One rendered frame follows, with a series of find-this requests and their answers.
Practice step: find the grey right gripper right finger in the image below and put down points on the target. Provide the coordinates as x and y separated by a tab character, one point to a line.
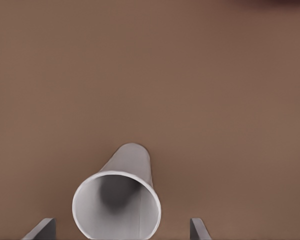
198	230

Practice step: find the white IKEA cup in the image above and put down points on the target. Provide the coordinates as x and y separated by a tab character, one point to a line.
130	190

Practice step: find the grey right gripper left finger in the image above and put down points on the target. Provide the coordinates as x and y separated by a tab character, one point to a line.
43	230

